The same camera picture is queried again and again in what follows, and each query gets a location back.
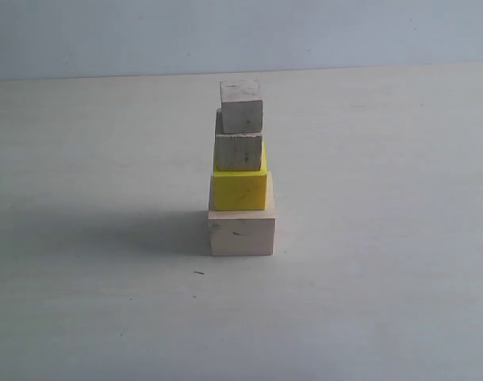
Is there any yellow cube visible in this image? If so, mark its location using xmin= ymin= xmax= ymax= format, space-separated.
xmin=211 ymin=144 xmax=271 ymax=211

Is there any medium wooden cube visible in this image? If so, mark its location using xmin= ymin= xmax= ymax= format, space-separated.
xmin=213 ymin=108 xmax=263 ymax=171

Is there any large light wooden cube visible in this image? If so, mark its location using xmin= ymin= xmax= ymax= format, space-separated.
xmin=208 ymin=173 xmax=276 ymax=256

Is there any small wooden cube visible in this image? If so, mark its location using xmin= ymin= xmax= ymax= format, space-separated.
xmin=220 ymin=79 xmax=263 ymax=134

